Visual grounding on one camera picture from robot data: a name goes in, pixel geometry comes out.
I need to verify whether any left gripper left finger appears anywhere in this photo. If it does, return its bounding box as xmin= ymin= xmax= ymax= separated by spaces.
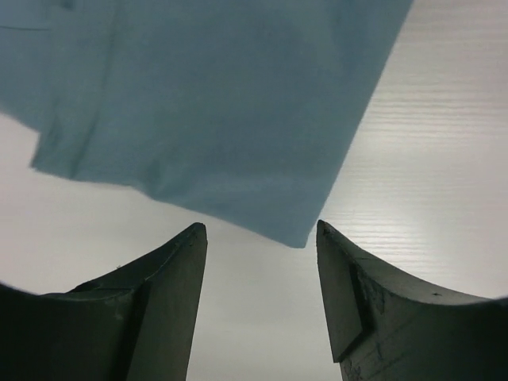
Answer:
xmin=1 ymin=223 xmax=207 ymax=381

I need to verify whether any grey-blue t shirt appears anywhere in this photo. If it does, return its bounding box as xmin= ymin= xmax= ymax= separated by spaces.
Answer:
xmin=1 ymin=0 xmax=411 ymax=248

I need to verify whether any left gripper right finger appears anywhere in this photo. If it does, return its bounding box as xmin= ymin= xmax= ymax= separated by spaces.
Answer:
xmin=316 ymin=221 xmax=507 ymax=381

